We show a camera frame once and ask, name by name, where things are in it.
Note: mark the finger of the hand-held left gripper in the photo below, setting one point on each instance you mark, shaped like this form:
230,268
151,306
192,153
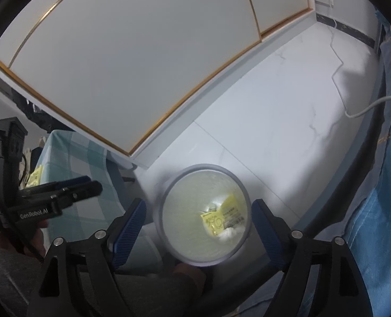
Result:
76,181
86,190

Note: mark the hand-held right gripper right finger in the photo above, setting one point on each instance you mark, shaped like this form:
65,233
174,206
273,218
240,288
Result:
266,234

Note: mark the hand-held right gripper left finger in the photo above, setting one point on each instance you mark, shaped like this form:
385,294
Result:
129,234

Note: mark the white tissue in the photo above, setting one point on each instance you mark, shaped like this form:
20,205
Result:
230,232

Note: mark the large yellow wrapper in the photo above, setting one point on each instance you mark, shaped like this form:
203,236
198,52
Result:
221,219

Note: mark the grey round waste bin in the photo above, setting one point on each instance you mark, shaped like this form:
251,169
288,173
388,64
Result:
188,224

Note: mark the person's left forearm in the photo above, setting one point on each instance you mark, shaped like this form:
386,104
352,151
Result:
7,280

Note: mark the person's left hand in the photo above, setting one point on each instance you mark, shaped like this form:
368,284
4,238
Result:
38,241

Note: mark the teal checked tablecloth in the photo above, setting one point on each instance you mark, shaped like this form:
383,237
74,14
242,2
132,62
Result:
79,158

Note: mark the person's grey trouser leg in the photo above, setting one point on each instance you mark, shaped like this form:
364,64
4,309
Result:
155,290

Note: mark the blue floral blanket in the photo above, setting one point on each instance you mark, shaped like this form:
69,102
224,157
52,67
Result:
380,204

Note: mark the white wardrobe with gold trim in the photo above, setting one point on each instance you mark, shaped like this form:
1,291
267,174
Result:
132,56

